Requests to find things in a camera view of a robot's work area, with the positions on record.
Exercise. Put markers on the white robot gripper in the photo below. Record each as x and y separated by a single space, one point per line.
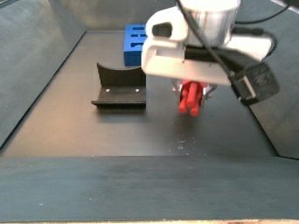
171 40

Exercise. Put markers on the red three prong object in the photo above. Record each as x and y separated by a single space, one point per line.
191 97

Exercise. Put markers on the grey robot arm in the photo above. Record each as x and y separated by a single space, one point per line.
233 62

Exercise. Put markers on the black curved fixture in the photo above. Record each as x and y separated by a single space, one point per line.
122 88

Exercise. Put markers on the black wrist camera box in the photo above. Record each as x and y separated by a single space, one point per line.
255 84

